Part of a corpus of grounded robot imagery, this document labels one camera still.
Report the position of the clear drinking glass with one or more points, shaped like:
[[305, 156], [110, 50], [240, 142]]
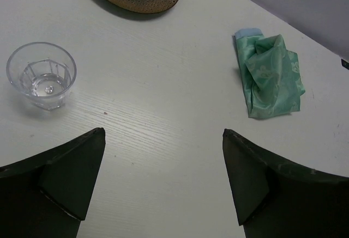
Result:
[[42, 72]]

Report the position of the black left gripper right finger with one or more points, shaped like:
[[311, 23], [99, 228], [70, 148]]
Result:
[[276, 197]]

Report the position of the green satin placemat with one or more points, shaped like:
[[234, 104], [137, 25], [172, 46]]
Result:
[[270, 74]]

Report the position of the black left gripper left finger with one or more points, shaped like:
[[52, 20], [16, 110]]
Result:
[[48, 194]]

